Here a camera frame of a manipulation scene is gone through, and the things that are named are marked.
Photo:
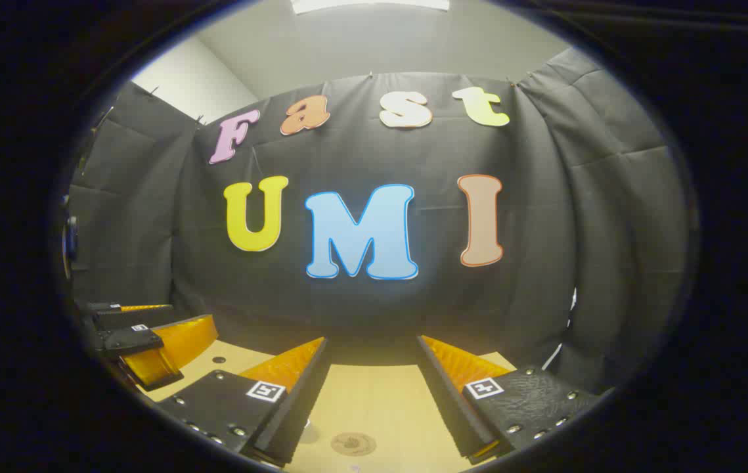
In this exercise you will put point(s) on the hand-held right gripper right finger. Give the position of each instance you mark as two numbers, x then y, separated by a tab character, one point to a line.
449	407

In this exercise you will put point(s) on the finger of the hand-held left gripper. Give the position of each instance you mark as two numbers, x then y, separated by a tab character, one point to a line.
124	318
131	340

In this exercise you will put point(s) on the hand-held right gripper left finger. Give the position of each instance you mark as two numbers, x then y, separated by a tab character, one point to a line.
301	407

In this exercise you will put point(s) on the wooden desktop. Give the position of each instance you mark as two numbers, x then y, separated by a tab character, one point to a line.
374	401

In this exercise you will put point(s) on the black backdrop cloth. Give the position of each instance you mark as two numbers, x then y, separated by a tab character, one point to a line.
413	151

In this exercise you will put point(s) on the ceiling light panel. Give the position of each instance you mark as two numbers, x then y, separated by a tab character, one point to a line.
367	4

